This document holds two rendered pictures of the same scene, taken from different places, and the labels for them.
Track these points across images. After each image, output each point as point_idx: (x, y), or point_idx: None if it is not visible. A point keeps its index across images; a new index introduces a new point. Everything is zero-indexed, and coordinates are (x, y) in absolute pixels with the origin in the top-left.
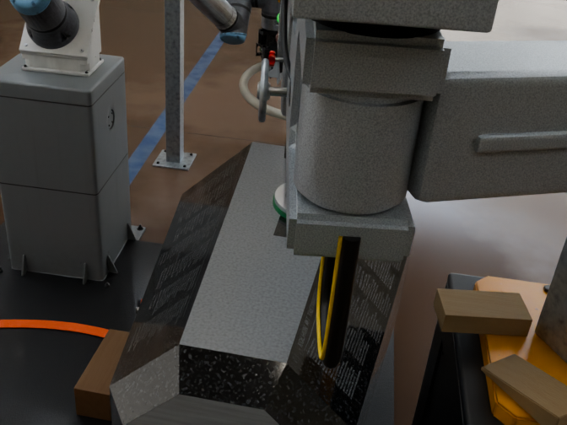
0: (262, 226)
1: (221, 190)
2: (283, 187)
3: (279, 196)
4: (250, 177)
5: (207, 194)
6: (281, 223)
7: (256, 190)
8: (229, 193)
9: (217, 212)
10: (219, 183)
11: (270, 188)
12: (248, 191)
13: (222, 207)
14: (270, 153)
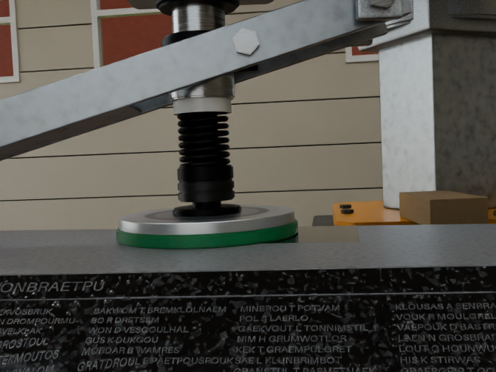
0: (325, 247)
1: (9, 353)
2: (162, 221)
3: (207, 221)
4: (43, 266)
5: None
6: (297, 241)
7: (128, 259)
8: (113, 294)
9: (205, 324)
10: None
11: (120, 253)
12: (136, 263)
13: (194, 305)
14: None
